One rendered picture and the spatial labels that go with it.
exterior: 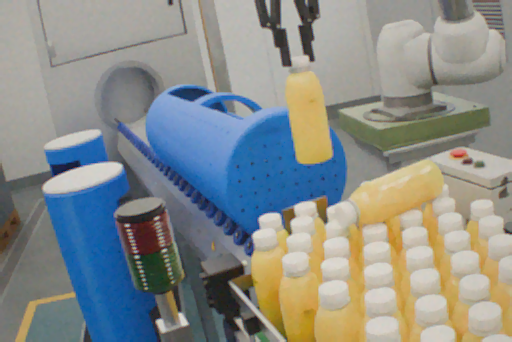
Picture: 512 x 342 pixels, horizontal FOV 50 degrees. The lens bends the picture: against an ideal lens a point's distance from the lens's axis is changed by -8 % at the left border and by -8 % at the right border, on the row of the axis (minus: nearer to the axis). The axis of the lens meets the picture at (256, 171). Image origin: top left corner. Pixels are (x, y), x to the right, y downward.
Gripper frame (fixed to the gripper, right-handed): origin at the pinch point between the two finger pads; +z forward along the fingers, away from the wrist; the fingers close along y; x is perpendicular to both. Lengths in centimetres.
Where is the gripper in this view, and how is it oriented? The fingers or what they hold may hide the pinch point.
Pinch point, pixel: (295, 46)
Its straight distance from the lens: 106.2
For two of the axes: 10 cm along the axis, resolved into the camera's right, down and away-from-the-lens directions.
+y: -9.2, 2.6, -3.0
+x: 3.5, 1.8, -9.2
